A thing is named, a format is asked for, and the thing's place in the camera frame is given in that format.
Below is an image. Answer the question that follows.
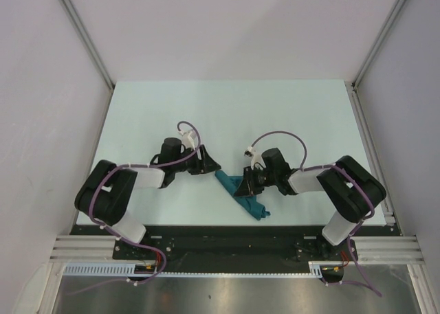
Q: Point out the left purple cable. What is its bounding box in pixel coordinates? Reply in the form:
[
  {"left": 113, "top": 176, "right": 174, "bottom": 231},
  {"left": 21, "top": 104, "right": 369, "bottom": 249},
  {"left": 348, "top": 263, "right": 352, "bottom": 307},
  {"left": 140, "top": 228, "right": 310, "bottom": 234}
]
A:
[{"left": 67, "top": 121, "right": 202, "bottom": 296}]

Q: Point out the teal cloth napkin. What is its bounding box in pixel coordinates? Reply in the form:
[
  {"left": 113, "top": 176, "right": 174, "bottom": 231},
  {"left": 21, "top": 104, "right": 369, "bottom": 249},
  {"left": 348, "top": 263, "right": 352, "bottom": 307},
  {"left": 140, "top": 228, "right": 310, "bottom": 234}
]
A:
[{"left": 214, "top": 170, "right": 271, "bottom": 221}]

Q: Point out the left aluminium corner post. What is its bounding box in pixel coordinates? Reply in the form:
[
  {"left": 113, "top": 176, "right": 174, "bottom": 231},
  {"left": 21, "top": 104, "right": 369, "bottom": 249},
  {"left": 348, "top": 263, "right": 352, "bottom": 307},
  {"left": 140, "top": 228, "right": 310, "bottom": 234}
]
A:
[{"left": 50, "top": 0, "right": 116, "bottom": 90}]

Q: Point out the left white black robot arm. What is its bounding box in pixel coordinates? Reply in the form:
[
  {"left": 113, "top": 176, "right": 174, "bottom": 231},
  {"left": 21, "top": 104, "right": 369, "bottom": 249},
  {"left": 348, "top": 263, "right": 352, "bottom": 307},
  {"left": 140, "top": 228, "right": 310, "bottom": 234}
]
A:
[{"left": 74, "top": 137, "right": 221, "bottom": 259}]

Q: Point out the right aluminium corner post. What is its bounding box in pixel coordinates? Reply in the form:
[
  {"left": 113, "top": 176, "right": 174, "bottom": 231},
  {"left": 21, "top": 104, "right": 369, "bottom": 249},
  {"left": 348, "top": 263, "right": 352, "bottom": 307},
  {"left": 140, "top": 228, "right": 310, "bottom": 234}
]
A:
[{"left": 353, "top": 0, "right": 419, "bottom": 88}]

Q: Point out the aluminium corner post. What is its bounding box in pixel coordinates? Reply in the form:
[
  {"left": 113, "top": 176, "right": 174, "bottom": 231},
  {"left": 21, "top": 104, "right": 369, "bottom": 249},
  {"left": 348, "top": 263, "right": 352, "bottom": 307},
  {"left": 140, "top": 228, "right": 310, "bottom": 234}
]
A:
[
  {"left": 353, "top": 0, "right": 419, "bottom": 88},
  {"left": 50, "top": 0, "right": 116, "bottom": 90}
]

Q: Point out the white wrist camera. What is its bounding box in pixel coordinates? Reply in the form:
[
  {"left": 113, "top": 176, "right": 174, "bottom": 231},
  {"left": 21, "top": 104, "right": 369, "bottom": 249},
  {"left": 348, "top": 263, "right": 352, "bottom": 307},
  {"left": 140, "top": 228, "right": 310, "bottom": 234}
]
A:
[
  {"left": 244, "top": 146, "right": 263, "bottom": 169},
  {"left": 179, "top": 129, "right": 199, "bottom": 150}
]

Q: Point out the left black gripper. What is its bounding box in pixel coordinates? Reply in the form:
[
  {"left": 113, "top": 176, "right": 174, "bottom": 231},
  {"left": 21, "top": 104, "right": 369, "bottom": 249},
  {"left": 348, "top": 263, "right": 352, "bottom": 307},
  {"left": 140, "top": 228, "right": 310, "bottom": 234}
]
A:
[{"left": 172, "top": 145, "right": 221, "bottom": 175}]

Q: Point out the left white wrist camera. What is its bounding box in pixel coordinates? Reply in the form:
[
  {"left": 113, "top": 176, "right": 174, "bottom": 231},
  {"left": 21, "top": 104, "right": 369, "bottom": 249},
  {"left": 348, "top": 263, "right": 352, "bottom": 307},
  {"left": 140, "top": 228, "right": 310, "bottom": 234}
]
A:
[{"left": 179, "top": 129, "right": 199, "bottom": 150}]

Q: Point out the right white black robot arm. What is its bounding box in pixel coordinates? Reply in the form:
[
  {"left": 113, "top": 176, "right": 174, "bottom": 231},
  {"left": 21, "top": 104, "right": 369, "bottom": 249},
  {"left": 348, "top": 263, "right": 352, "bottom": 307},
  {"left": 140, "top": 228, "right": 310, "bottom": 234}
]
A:
[{"left": 234, "top": 148, "right": 386, "bottom": 260}]

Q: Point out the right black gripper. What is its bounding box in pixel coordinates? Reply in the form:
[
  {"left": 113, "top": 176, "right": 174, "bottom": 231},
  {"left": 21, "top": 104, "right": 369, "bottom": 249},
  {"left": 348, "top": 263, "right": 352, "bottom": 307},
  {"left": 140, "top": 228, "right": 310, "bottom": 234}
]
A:
[{"left": 234, "top": 166, "right": 277, "bottom": 198}]

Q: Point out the white slotted cable duct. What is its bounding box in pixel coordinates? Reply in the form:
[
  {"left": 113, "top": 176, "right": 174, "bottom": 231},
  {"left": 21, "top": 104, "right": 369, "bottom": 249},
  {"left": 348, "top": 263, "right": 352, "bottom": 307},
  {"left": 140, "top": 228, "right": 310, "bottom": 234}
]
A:
[{"left": 63, "top": 261, "right": 344, "bottom": 279}]

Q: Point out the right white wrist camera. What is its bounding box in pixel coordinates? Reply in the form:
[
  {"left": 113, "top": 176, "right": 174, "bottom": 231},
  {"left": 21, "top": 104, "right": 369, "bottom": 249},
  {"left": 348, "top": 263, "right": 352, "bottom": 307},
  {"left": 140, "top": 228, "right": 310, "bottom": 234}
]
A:
[{"left": 244, "top": 146, "right": 263, "bottom": 169}]

